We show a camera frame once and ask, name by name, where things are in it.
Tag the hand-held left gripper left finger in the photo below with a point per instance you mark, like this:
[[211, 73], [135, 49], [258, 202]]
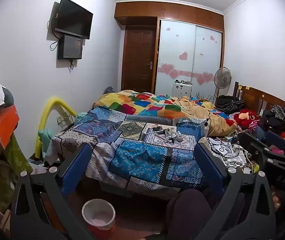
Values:
[[77, 166]]

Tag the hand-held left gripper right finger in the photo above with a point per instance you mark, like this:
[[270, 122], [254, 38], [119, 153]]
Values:
[[211, 166]]

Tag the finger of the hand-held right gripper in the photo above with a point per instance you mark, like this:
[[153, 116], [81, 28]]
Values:
[[282, 142], [248, 142]]

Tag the white plastic waste bin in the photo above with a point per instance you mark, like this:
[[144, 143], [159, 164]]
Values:
[[98, 215]]

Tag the person's right hand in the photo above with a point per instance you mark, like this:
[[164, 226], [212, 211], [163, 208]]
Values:
[[275, 200]]

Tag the red plush toy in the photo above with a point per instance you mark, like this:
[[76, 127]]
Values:
[[245, 117]]

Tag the black patterned clothing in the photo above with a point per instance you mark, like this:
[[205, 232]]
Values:
[[277, 116]]

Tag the white plastic bottle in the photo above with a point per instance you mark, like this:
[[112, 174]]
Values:
[[205, 128]]

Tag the black white striped cloth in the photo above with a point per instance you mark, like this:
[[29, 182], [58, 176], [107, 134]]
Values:
[[230, 108]]

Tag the white tape roll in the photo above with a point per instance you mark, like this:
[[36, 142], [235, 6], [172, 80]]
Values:
[[180, 138]]

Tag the teal cloth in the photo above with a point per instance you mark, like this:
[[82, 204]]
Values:
[[46, 135]]

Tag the wooden bed headboard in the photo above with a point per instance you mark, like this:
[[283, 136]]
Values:
[[255, 96]]

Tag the person's dark trouser leg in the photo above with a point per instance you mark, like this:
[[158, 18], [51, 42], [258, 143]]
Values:
[[190, 212]]

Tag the patchwork blue printed blanket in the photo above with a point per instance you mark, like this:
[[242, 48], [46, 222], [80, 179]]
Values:
[[137, 155]]

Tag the yellow foam tube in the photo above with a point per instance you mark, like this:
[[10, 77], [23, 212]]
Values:
[[43, 115]]

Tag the green printed cloth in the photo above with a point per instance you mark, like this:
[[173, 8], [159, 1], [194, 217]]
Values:
[[15, 160]]

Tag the black flat box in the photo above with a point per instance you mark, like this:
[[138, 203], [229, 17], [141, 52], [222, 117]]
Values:
[[157, 129]]

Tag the standing electric fan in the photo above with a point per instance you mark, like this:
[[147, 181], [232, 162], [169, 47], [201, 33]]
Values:
[[222, 77]]

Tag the colourful patchwork quilt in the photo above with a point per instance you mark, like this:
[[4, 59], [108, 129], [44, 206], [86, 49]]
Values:
[[157, 106]]

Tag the orange cardboard box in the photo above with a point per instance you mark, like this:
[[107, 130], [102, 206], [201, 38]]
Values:
[[6, 125]]

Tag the black box under television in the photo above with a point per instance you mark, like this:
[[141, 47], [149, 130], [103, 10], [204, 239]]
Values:
[[70, 47]]

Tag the wardrobe with heart stickers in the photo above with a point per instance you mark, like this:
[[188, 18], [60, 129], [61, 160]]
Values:
[[182, 42]]

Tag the brown wooden door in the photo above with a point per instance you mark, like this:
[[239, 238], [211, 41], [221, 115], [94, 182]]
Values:
[[138, 60]]

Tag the wooden overhead cabinet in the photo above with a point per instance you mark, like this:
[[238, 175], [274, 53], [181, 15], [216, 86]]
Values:
[[167, 11]]

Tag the black wall television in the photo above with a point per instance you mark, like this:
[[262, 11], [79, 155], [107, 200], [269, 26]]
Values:
[[73, 18]]

